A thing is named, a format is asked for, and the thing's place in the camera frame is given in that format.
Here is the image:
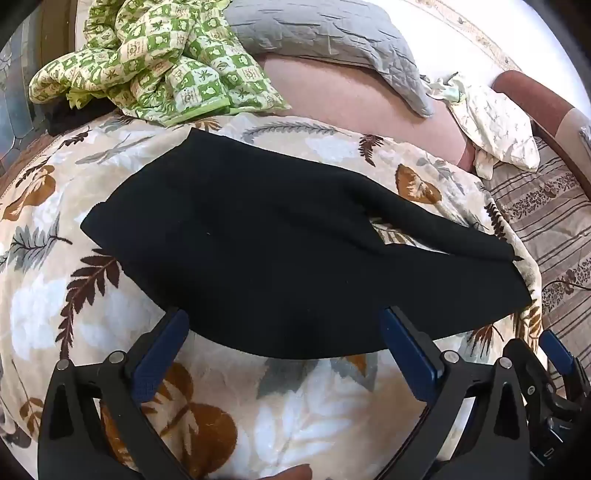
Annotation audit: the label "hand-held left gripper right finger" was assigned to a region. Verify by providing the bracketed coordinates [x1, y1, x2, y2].
[379, 305, 532, 480]

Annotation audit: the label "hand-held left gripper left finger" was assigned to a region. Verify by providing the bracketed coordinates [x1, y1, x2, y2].
[37, 307, 192, 480]

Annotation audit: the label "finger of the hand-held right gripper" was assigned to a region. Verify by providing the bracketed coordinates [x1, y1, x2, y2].
[503, 338, 558, 417]
[539, 329, 591, 416]

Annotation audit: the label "black pants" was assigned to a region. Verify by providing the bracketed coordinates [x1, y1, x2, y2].
[80, 128, 533, 360]

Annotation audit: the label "person's left hand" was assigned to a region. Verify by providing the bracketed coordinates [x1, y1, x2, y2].
[270, 463, 315, 480]

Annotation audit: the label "leaf-print fleece blanket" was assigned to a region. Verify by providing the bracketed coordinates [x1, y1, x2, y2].
[0, 113, 543, 480]

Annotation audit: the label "white floral cloth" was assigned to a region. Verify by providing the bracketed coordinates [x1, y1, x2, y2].
[427, 71, 541, 181]

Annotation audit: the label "pink bed sheet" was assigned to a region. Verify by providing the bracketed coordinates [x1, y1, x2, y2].
[256, 54, 481, 172]

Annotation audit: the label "wooden door with glass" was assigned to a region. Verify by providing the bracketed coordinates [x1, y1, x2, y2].
[0, 0, 77, 176]

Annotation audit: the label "green patterned quilt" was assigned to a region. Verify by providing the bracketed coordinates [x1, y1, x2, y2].
[28, 0, 293, 127]

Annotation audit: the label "grey quilted pillow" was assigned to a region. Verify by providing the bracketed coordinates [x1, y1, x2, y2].
[224, 0, 435, 117]

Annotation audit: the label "dark cable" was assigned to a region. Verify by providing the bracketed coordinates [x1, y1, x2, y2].
[541, 272, 591, 301]

